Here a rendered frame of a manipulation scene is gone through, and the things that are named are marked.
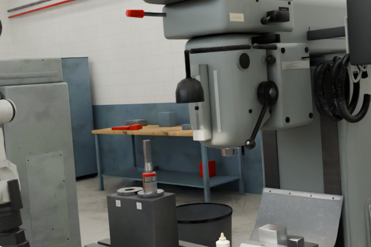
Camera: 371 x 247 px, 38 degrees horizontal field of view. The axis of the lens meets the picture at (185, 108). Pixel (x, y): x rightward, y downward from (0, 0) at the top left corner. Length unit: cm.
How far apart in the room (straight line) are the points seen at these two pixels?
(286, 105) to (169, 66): 619
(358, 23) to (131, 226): 98
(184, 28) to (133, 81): 685
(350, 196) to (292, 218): 21
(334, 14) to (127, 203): 95
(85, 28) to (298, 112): 780
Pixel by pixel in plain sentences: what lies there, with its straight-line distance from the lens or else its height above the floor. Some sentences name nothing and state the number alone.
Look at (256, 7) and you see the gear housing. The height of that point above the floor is 170.
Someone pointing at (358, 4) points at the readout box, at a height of 168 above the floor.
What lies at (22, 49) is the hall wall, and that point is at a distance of 1105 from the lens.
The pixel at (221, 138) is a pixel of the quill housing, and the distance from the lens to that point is 149.
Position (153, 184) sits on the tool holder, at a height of 117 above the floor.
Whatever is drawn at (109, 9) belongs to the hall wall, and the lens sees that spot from 878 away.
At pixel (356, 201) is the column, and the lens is 186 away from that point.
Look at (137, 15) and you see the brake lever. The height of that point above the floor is 169.
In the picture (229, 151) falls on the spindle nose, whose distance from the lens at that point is 157.
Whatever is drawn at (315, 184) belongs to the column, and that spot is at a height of 113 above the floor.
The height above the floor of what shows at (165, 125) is 90.
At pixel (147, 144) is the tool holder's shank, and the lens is 183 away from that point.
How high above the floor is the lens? 151
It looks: 3 degrees down
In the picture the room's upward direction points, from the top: 4 degrees counter-clockwise
